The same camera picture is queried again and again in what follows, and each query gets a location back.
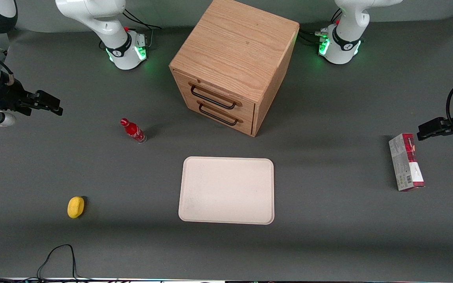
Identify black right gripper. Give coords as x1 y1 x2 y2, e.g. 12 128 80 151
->
0 78 64 117

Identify black metal drawer handle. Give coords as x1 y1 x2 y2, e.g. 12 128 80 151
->
190 85 237 110
198 102 239 127

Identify wooden drawer cabinet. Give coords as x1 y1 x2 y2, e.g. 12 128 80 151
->
169 0 300 137

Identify grey and red carton box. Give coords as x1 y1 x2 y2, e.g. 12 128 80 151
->
388 133 425 192

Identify red soda bottle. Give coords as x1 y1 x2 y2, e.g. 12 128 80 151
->
120 118 147 144

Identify yellow lemon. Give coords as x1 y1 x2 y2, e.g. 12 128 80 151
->
67 196 85 219

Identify cream plastic tray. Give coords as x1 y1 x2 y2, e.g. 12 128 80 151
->
178 156 275 225

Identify black right arm base cables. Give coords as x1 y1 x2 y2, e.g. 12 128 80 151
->
99 9 162 51

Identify black arm base cables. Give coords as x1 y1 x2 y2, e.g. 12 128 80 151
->
99 9 162 51
298 9 343 47

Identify black looped floor cable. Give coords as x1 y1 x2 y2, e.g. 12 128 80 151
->
37 244 93 281

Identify black left arm base cables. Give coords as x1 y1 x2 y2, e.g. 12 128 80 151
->
298 9 343 47

